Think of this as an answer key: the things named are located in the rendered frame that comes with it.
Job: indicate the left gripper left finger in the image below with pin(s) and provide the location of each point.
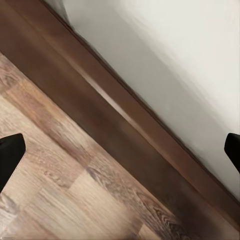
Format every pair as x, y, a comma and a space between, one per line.
12, 149

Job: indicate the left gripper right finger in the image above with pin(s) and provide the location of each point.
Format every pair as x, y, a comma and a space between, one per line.
232, 149

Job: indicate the bed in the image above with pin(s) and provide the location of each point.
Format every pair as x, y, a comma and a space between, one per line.
156, 83

